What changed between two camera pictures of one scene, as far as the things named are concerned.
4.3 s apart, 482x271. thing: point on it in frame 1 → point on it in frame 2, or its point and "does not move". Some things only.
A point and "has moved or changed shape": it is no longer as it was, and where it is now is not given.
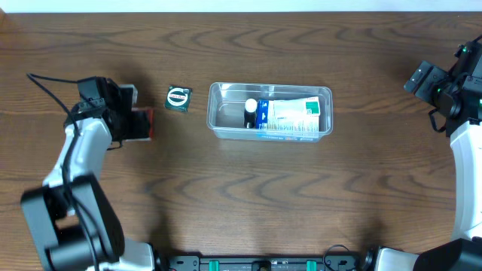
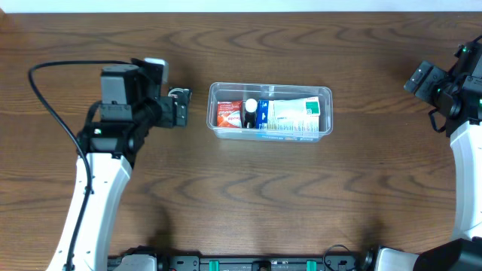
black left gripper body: [128, 123] → [180, 108]
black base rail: [363, 263] does not move
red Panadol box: [151, 126] has moved or changed shape
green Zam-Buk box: [178, 98] does not move
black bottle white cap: [250, 115] does not move
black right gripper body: [420, 80] does not move
